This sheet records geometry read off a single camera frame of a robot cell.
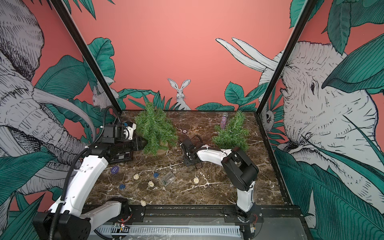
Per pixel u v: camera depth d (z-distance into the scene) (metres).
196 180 0.84
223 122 1.10
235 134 0.70
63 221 0.37
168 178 0.86
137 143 0.67
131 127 0.71
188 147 0.73
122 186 0.82
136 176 0.84
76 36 0.78
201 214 0.76
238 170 0.48
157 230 0.70
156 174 0.86
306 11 0.70
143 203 0.76
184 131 1.08
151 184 0.82
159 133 0.82
